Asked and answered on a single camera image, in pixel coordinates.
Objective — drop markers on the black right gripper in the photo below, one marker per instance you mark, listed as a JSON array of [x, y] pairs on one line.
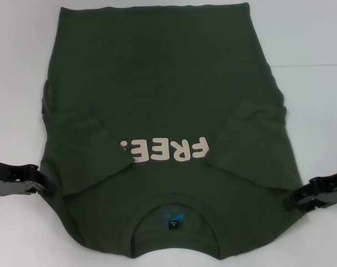
[[328, 192]]

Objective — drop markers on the dark green FREE t-shirt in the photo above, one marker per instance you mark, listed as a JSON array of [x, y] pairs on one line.
[[162, 83]]

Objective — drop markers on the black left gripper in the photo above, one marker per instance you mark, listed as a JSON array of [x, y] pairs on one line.
[[9, 180]]

